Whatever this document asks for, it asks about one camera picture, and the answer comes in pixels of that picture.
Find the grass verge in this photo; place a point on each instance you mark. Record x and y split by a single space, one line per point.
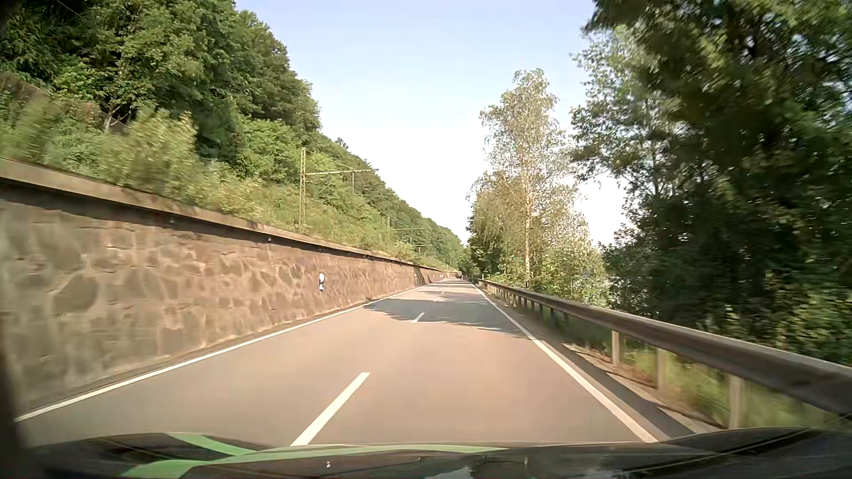
692 386

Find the row of trees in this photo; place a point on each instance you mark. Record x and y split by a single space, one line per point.
719 166

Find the railway catenary mast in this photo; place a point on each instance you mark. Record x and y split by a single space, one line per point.
389 231
303 189

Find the wooded hillside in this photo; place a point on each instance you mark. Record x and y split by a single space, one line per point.
199 73

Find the road markings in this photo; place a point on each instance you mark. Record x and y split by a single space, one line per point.
331 412

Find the grey asphalt road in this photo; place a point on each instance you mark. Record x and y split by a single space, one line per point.
439 372

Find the car's own bonnet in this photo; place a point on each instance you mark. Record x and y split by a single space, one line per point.
426 462

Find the metal guard rail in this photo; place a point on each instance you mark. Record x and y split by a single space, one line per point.
665 336

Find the brown stone retaining wall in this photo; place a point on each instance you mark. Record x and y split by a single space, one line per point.
166 293

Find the overgrown grass bank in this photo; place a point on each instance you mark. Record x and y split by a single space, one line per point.
153 159

